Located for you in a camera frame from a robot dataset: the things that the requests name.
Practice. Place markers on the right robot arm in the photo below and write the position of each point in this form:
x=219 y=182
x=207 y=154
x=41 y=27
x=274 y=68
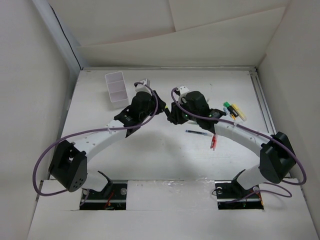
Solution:
x=276 y=155

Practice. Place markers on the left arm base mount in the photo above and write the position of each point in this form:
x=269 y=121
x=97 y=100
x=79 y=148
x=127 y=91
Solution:
x=113 y=197

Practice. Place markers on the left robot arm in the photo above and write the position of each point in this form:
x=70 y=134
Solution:
x=69 y=165

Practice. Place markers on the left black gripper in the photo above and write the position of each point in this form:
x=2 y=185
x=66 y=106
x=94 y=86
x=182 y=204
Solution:
x=160 y=106

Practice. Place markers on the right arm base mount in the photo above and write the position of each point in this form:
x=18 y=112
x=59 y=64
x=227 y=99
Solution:
x=230 y=195

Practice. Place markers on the dark blue pen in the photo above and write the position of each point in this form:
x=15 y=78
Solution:
x=197 y=132

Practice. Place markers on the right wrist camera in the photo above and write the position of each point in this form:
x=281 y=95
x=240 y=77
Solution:
x=181 y=90

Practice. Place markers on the green highlighter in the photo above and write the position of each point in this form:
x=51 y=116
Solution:
x=227 y=106

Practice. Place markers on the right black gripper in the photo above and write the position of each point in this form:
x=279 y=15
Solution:
x=174 y=116

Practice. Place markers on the white three-compartment organizer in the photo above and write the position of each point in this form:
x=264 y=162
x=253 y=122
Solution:
x=117 y=89

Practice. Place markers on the yellow utility knife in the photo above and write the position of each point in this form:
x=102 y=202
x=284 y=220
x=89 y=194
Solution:
x=233 y=111

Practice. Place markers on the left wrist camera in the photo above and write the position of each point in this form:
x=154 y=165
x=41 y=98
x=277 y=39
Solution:
x=142 y=86

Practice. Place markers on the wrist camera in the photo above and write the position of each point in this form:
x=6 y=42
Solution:
x=142 y=86
x=181 y=90

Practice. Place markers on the red pen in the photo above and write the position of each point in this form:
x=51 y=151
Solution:
x=214 y=142

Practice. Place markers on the cream yellow highlighter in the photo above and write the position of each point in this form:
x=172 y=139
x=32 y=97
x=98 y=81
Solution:
x=239 y=112

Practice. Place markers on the blue marker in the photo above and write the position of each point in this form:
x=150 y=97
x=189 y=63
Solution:
x=226 y=111

